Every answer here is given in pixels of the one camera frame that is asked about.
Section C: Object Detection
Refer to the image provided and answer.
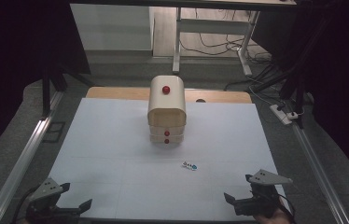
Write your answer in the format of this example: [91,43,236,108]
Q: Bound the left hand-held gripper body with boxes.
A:
[25,177,81,224]

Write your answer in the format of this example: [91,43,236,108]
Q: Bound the white power strip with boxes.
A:
[269,104,300,126]

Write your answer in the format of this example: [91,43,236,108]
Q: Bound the black curtain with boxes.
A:
[251,0,349,190]
[0,0,91,169]

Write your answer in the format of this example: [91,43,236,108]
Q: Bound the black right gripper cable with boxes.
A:
[275,192,297,223]

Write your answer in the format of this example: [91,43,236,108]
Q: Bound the black floor cables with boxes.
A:
[179,8,288,94]

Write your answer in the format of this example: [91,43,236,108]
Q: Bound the white metal desk frame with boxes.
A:
[172,7,261,78]

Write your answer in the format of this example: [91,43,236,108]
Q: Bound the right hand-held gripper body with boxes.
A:
[233,168,294,219]

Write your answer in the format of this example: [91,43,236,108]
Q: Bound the person's right hand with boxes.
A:
[253,207,296,224]

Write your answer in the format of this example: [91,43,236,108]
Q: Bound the white table mat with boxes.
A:
[48,97,289,222]

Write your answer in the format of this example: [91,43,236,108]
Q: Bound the small white blue-printed packet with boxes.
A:
[181,160,199,172]

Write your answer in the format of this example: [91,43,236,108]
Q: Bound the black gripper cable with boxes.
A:
[9,184,41,224]
[275,192,297,223]

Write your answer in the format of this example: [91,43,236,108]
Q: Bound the black tripod stand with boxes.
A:
[250,12,332,130]

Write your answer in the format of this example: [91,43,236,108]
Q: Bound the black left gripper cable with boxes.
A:
[9,184,41,224]

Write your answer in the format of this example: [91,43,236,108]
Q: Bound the cream wooden mini drawer cabinet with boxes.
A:
[147,75,188,145]

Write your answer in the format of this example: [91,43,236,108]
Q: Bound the black metal stand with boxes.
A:
[39,55,96,119]

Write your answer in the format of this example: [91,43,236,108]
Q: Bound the aluminium rail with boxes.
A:
[0,90,65,224]
[289,120,349,224]

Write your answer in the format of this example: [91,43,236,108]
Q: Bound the white panel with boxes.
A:
[69,3,156,51]

